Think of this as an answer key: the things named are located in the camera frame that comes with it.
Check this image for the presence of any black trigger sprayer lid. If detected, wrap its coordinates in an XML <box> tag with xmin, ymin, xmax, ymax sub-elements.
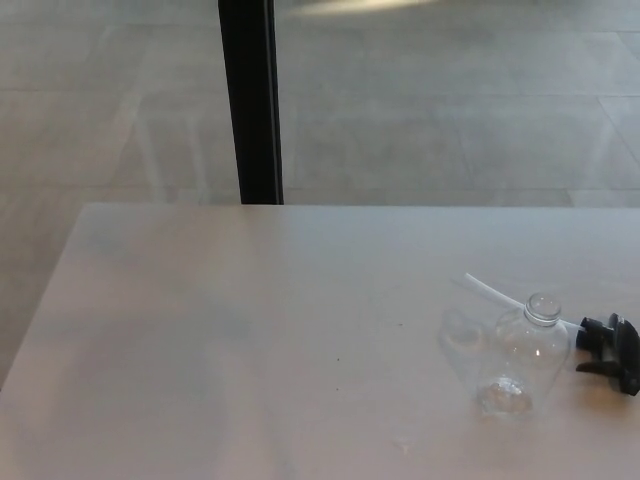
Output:
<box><xmin>463</xmin><ymin>272</ymin><xmax>640</xmax><ymax>397</ymax></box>

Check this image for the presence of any clear plastic spray bottle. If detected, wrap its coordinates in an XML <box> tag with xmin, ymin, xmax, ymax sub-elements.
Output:
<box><xmin>472</xmin><ymin>293</ymin><xmax>572</xmax><ymax>420</ymax></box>

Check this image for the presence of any black window frame post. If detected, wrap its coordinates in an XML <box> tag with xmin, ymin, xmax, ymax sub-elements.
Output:
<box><xmin>216</xmin><ymin>0</ymin><xmax>285</xmax><ymax>206</ymax></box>

